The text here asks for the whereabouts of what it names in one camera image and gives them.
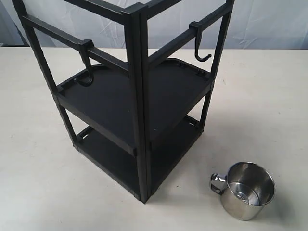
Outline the black hook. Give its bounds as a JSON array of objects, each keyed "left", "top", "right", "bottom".
[
  {"left": 74, "top": 38, "right": 94, "bottom": 87},
  {"left": 189, "top": 21, "right": 212, "bottom": 63}
]

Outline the stainless steel mug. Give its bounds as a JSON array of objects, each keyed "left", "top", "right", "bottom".
[{"left": 210, "top": 161, "right": 276, "bottom": 221}]

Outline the white backdrop cloth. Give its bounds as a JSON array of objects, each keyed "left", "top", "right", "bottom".
[{"left": 0, "top": 0, "right": 308, "bottom": 50}]

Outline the black two-tier shelf rack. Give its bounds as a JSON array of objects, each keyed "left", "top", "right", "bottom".
[{"left": 13, "top": 0, "right": 234, "bottom": 203}]

